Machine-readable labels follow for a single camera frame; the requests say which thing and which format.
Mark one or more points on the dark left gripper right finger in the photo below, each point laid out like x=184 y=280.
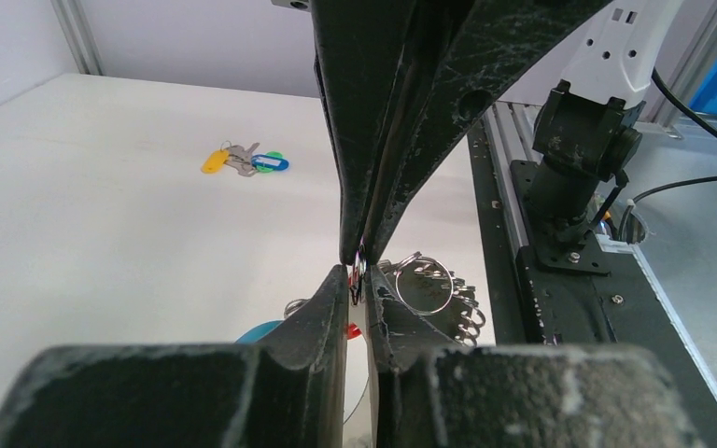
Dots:
x=429 y=391

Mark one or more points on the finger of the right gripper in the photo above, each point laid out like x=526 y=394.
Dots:
x=469 y=54

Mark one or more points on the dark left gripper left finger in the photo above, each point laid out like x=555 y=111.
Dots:
x=285 y=390

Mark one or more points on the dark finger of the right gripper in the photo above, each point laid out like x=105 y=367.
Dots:
x=362 y=55

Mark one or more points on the red tagged key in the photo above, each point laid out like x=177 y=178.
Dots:
x=355 y=315

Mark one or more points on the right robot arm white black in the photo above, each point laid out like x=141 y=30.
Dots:
x=583 y=141

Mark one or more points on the green tagged key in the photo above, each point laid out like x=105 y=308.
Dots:
x=269 y=159

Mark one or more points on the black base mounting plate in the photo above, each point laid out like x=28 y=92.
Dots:
x=596 y=291

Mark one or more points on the aluminium frame post right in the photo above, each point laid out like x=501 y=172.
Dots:
x=79 y=36

